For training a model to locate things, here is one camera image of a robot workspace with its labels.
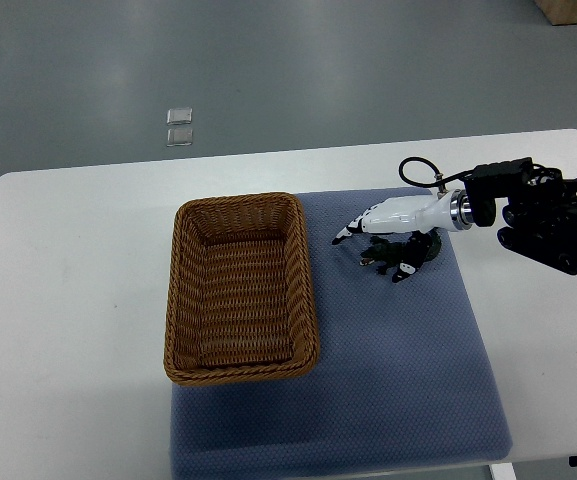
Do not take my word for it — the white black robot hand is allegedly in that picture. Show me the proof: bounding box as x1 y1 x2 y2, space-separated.
332 190 474 283

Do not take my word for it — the dark green toy crocodile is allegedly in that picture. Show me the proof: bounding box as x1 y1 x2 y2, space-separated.
360 230 442 275

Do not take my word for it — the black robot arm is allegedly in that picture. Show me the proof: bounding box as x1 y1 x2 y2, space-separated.
398 157 577 275

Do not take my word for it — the blue fabric mat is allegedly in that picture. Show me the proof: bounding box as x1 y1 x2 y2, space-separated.
170 190 512 479

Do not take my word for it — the wooden box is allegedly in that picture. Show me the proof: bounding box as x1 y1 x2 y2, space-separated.
534 0 577 26

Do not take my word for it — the white table leg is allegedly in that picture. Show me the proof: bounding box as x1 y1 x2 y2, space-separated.
489 463 517 480

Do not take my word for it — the brown wicker basket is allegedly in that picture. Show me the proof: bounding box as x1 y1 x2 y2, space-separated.
163 192 320 386

